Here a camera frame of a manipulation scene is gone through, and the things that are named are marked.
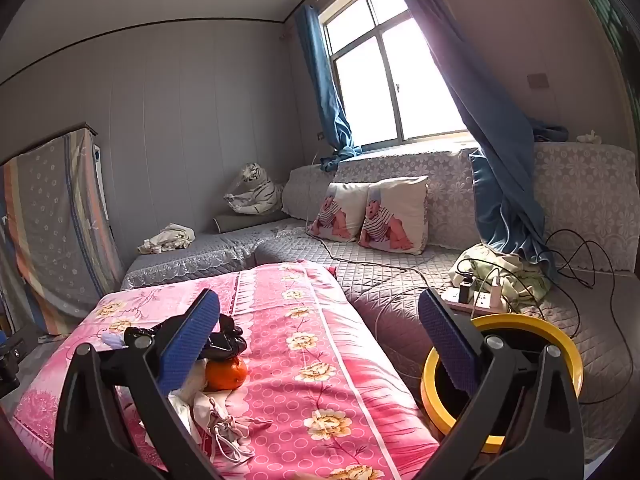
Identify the yellow round trash bin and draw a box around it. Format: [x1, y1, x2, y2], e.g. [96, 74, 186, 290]
[421, 314, 583, 448]

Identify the black plastic bag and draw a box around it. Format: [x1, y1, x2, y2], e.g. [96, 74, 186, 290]
[200, 314, 249, 361]

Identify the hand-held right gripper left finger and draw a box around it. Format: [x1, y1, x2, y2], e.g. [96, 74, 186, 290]
[52, 287, 223, 480]

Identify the white crumpled cloth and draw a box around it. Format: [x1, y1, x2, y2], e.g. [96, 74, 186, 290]
[138, 222, 196, 254]

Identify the window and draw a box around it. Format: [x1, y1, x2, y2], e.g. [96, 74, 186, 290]
[320, 0, 476, 151]

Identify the small baby print pillow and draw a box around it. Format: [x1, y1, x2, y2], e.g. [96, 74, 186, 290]
[307, 180, 373, 242]

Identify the long blue curtain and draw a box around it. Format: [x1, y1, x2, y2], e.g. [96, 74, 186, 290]
[382, 0, 558, 268]

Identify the large baby print pillow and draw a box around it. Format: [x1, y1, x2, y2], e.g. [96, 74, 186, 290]
[359, 176, 430, 256]

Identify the black cable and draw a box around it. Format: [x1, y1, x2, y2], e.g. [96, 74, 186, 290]
[467, 229, 640, 406]

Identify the striped cloth covered rack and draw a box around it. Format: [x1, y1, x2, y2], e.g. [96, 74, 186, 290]
[0, 122, 125, 336]

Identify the white power strip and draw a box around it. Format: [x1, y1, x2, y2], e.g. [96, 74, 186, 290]
[444, 290, 511, 313]

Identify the green striped cloth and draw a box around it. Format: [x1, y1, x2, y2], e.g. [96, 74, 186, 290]
[447, 243, 551, 306]

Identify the orange tangerine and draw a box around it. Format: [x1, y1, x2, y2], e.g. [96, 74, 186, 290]
[206, 357, 249, 392]

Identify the grey quilted sofa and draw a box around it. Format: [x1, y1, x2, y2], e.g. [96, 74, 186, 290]
[122, 142, 640, 461]

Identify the pink floral blanket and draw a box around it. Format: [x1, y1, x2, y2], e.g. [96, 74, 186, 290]
[10, 261, 441, 480]

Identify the dark green patterned door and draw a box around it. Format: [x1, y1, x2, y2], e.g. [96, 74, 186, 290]
[567, 0, 640, 126]

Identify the white tiger plush toy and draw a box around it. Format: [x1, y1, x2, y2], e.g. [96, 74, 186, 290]
[223, 162, 283, 216]

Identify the blue folded cloth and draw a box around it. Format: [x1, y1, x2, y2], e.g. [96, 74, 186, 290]
[525, 116, 570, 143]

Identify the short blue curtain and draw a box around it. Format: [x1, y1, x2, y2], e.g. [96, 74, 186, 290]
[294, 4, 362, 172]

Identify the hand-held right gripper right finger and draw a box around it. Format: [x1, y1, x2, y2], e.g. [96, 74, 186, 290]
[417, 287, 586, 480]

